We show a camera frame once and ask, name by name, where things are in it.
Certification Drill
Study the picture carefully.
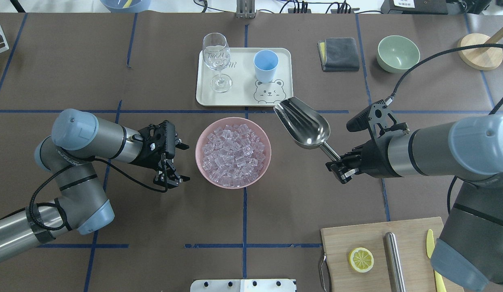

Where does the blue bowl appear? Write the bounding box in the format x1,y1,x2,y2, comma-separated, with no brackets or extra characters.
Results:
100,0,152,13

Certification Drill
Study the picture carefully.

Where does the aluminium frame post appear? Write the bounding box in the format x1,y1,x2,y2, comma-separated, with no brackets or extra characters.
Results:
236,0,257,19

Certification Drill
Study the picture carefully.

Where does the clear wine glass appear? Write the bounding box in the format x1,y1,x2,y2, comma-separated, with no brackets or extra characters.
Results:
202,32,232,94

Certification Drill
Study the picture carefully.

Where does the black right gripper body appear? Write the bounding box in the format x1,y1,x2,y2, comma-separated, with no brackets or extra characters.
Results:
352,140,394,178

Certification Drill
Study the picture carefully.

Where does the green bowl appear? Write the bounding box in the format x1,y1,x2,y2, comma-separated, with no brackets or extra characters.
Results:
376,35,421,73

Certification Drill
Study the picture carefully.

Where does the grey folded cloth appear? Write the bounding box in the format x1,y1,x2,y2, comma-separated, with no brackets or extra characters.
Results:
318,37,359,72

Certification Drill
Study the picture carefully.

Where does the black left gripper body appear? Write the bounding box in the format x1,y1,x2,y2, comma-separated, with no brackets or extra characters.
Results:
132,120,180,170

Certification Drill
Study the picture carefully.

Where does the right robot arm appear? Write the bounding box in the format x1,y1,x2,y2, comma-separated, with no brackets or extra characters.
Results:
327,114,503,292

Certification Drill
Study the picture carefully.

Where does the wooden stand round base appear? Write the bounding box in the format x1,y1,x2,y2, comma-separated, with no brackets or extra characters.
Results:
457,27,503,71

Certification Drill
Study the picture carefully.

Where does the yellow plastic knife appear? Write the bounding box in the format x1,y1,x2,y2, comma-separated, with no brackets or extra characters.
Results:
426,229,447,292

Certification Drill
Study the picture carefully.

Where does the wooden cutting board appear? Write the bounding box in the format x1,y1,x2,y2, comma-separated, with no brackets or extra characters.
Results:
321,217,444,292

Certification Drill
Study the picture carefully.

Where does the pile of clear ice cubes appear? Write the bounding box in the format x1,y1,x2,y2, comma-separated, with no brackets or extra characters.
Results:
202,124,266,187

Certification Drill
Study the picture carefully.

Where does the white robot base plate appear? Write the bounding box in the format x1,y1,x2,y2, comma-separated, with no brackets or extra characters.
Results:
190,278,297,292

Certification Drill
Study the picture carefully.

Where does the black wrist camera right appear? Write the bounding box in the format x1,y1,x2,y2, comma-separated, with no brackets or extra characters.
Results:
346,98,410,139

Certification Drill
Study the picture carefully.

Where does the cream bear tray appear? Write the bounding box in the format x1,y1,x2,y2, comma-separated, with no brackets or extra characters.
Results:
196,47,294,107

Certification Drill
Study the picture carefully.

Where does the light blue cup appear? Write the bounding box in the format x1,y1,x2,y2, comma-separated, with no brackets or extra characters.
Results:
253,49,279,83

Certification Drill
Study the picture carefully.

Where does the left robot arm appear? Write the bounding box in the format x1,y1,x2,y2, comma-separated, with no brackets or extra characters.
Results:
0,109,189,263

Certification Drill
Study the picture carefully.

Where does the steel cylinder tool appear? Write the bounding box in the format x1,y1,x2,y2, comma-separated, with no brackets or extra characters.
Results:
384,232,407,292

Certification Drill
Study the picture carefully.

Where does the pink bowl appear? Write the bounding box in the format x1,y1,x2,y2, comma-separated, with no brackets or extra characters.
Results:
195,117,272,189

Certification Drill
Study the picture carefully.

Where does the stainless steel ice scoop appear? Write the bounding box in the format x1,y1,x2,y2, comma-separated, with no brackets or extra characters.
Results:
273,97,341,161

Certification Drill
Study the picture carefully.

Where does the lemon half slice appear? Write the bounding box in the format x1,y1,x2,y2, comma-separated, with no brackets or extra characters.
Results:
348,247,374,273

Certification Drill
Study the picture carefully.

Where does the yellow plastic fork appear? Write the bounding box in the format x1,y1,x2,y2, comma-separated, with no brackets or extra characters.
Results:
122,0,133,9

